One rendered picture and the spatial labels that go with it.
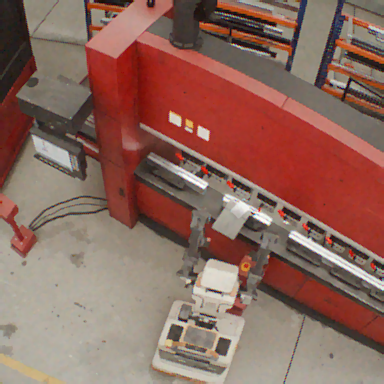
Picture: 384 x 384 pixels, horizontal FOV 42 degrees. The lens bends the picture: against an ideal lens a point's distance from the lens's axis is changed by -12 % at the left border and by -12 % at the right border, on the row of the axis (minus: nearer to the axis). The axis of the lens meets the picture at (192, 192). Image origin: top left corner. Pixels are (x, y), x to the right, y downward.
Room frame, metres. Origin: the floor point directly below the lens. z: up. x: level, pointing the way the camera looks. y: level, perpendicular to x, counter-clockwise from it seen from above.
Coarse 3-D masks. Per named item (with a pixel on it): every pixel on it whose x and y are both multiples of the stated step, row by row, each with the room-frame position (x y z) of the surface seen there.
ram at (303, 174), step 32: (160, 64) 2.18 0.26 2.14; (160, 96) 2.18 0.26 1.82; (192, 96) 2.08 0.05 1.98; (224, 96) 1.99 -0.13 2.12; (160, 128) 2.18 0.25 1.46; (192, 128) 2.07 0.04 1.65; (224, 128) 1.97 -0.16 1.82; (256, 128) 1.88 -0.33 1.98; (288, 128) 1.80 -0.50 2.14; (224, 160) 1.96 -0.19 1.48; (256, 160) 1.86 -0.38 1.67; (288, 160) 1.78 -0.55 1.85; (320, 160) 1.69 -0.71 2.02; (288, 192) 1.74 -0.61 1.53; (320, 192) 1.66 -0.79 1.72; (352, 192) 1.57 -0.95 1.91; (352, 224) 1.52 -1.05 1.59
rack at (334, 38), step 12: (336, 12) 3.91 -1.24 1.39; (336, 24) 3.46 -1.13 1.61; (348, 24) 3.75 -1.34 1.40; (360, 24) 3.83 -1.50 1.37; (372, 24) 3.84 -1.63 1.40; (336, 36) 3.45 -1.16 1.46; (324, 48) 3.92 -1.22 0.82; (348, 48) 3.42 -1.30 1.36; (324, 60) 3.92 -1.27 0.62; (336, 60) 3.88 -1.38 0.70; (324, 72) 3.45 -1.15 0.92; (336, 72) 3.69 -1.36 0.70; (348, 72) 3.40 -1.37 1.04; (372, 72) 3.47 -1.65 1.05; (324, 84) 3.44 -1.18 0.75; (372, 84) 3.34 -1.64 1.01; (336, 96) 3.40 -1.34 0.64; (372, 108) 3.32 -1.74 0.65
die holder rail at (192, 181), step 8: (152, 160) 2.23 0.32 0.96; (160, 160) 2.23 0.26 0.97; (160, 168) 2.20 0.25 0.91; (168, 168) 2.16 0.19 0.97; (176, 168) 2.17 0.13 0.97; (176, 176) 2.13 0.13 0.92; (184, 176) 2.11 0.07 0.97; (192, 176) 2.12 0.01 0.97; (192, 184) 2.07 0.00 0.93; (200, 184) 2.05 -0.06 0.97; (200, 192) 2.03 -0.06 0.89
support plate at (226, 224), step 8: (224, 208) 1.86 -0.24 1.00; (232, 208) 1.87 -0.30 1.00; (224, 216) 1.80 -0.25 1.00; (232, 216) 1.80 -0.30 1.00; (248, 216) 1.82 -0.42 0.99; (216, 224) 1.73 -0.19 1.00; (224, 224) 1.73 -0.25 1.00; (232, 224) 1.74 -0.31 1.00; (240, 224) 1.75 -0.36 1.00; (224, 232) 1.67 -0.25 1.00; (232, 232) 1.68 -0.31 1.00
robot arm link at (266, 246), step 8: (264, 232) 1.40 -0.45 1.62; (272, 232) 1.41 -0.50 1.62; (264, 240) 1.35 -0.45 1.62; (272, 240) 1.36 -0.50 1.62; (264, 248) 1.31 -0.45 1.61; (272, 248) 1.31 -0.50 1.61; (264, 256) 1.29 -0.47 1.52; (256, 264) 1.28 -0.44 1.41; (248, 272) 1.27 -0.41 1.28; (256, 272) 1.26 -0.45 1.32
